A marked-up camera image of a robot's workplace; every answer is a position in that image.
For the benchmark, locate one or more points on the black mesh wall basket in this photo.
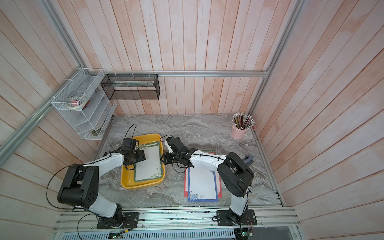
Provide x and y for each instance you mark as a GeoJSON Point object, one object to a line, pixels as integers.
{"type": "Point", "coordinates": [131, 87]}

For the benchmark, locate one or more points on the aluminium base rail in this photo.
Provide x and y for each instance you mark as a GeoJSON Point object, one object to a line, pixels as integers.
{"type": "Point", "coordinates": [179, 218]}

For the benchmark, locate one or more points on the yellow plastic storage tray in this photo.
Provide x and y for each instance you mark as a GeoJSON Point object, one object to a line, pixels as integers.
{"type": "Point", "coordinates": [127, 177]}

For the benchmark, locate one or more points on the white wire wall shelf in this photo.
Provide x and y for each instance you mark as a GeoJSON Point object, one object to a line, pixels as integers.
{"type": "Point", "coordinates": [91, 122]}

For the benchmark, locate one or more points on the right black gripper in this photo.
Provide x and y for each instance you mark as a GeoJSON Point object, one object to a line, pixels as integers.
{"type": "Point", "coordinates": [166, 156]}

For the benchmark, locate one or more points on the grey blue hole punch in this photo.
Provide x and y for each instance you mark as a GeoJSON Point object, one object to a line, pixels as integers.
{"type": "Point", "coordinates": [248, 160]}

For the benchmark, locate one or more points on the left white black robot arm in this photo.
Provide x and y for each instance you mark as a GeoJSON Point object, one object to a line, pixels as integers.
{"type": "Point", "coordinates": [80, 187]}

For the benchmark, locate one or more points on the horizontal aluminium frame bar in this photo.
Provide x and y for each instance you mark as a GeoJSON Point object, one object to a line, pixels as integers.
{"type": "Point", "coordinates": [193, 74]}

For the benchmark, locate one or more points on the tape roll on shelf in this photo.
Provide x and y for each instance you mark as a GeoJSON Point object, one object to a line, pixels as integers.
{"type": "Point", "coordinates": [76, 102]}

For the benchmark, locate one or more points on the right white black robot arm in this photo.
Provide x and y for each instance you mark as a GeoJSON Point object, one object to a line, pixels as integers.
{"type": "Point", "coordinates": [234, 172]}

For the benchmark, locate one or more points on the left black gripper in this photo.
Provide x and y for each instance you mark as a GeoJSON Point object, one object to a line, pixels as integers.
{"type": "Point", "coordinates": [142, 157]}

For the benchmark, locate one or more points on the pink pencil cup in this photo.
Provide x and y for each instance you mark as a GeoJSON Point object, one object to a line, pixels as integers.
{"type": "Point", "coordinates": [237, 133]}

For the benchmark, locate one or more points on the bundle of pencils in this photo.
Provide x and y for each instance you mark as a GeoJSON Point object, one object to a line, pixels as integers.
{"type": "Point", "coordinates": [243, 121]}

